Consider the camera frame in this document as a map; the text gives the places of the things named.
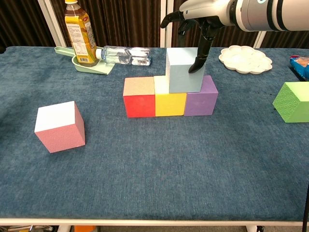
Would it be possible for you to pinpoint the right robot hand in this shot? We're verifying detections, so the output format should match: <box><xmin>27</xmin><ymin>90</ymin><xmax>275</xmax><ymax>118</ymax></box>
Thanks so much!
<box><xmin>160</xmin><ymin>0</ymin><xmax>236</xmax><ymax>73</ymax></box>

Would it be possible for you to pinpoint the light blue cube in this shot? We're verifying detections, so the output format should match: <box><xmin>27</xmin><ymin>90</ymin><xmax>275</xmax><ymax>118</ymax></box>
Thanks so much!
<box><xmin>166</xmin><ymin>47</ymin><xmax>207</xmax><ymax>94</ymax></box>

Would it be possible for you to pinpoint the purple cube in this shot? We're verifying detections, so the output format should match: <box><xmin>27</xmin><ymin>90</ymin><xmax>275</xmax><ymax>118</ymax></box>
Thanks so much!
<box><xmin>184</xmin><ymin>75</ymin><xmax>219</xmax><ymax>117</ymax></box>

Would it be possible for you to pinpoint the red cube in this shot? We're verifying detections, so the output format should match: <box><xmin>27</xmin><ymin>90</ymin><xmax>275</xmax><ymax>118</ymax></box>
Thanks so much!
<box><xmin>123</xmin><ymin>76</ymin><xmax>156</xmax><ymax>118</ymax></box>

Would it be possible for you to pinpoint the yellow cube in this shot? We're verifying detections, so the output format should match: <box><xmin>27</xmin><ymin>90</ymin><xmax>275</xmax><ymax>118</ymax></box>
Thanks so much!
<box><xmin>154</xmin><ymin>75</ymin><xmax>188</xmax><ymax>117</ymax></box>

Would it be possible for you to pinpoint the green cube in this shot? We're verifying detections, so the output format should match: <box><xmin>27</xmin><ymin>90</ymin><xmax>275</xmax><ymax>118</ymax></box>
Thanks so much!
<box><xmin>272</xmin><ymin>81</ymin><xmax>309</xmax><ymax>123</ymax></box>

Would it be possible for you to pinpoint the pink white cube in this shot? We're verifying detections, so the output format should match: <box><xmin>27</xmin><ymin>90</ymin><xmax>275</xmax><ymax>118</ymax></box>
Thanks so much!
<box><xmin>34</xmin><ymin>101</ymin><xmax>86</xmax><ymax>154</ymax></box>

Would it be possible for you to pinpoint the white flower paint palette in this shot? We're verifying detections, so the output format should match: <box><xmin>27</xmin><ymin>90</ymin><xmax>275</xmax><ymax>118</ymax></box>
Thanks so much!
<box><xmin>218</xmin><ymin>45</ymin><xmax>273</xmax><ymax>75</ymax></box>

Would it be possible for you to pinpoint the clear water bottle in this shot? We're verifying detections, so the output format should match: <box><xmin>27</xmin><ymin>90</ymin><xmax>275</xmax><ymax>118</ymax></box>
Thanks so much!
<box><xmin>95</xmin><ymin>45</ymin><xmax>152</xmax><ymax>66</ymax></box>

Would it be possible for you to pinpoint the blue snack bag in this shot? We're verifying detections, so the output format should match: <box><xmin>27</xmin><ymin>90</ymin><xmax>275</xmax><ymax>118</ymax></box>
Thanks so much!
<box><xmin>289</xmin><ymin>55</ymin><xmax>309</xmax><ymax>82</ymax></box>

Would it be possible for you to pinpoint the mint green plastic scoop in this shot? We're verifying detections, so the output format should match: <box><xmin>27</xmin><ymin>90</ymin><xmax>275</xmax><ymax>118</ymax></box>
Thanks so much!
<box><xmin>54</xmin><ymin>46</ymin><xmax>116</xmax><ymax>76</ymax></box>

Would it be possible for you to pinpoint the yellow tea bottle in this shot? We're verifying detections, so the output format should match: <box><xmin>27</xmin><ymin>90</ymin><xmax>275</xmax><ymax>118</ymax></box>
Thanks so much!
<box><xmin>64</xmin><ymin>0</ymin><xmax>99</xmax><ymax>68</ymax></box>

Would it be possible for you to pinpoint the blue fabric table cover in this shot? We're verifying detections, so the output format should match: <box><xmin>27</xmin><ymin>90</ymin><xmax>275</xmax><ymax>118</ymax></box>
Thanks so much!
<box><xmin>0</xmin><ymin>45</ymin><xmax>309</xmax><ymax>222</ymax></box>

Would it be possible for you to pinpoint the white partition post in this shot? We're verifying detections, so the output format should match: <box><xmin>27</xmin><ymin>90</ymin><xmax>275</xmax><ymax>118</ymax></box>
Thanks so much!
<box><xmin>37</xmin><ymin>0</ymin><xmax>67</xmax><ymax>48</ymax></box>
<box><xmin>253</xmin><ymin>30</ymin><xmax>267</xmax><ymax>48</ymax></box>
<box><xmin>160</xmin><ymin>0</ymin><xmax>173</xmax><ymax>48</ymax></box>

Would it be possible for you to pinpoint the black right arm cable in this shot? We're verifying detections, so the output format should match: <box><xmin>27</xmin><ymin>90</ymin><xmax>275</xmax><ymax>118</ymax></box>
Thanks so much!
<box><xmin>302</xmin><ymin>183</ymin><xmax>309</xmax><ymax>232</ymax></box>

